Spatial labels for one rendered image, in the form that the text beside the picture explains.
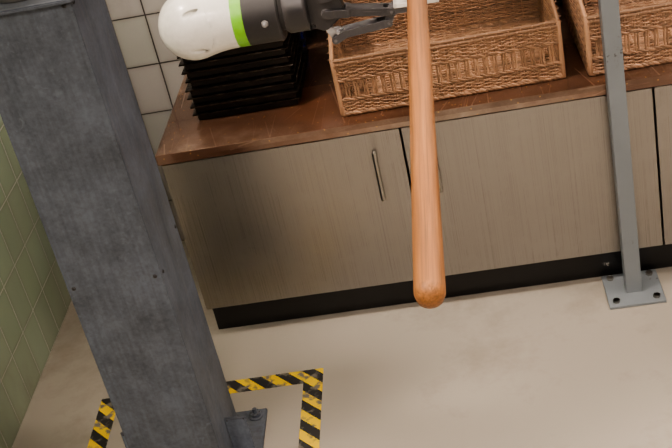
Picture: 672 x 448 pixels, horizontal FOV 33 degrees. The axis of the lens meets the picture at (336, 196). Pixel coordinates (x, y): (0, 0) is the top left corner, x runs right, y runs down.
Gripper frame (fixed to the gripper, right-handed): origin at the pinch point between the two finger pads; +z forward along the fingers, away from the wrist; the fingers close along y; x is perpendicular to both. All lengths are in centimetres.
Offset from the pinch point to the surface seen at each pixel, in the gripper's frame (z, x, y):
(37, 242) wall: -121, -104, 95
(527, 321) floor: 12, -71, 119
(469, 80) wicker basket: 6, -87, 58
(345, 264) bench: -32, -81, 102
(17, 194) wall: -121, -103, 79
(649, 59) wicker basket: 48, -86, 59
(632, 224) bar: 40, -76, 98
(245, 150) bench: -50, -81, 64
